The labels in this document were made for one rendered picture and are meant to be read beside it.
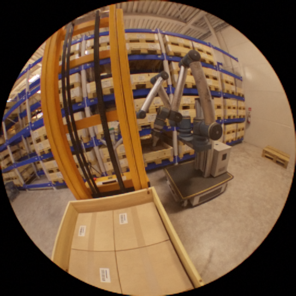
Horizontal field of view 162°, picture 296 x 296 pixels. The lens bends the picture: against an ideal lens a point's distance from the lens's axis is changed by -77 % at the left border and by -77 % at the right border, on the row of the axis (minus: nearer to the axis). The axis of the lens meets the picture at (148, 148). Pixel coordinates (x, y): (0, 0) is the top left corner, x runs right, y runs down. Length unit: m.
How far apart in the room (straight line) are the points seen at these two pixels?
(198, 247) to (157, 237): 1.02
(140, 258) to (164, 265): 0.14
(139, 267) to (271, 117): 5.48
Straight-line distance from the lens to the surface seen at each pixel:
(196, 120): 1.42
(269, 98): 5.39
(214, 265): 1.70
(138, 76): 2.37
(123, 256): 0.75
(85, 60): 1.00
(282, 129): 5.29
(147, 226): 0.79
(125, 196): 0.89
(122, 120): 0.69
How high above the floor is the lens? 1.59
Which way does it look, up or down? 20 degrees down
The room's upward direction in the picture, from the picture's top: 8 degrees counter-clockwise
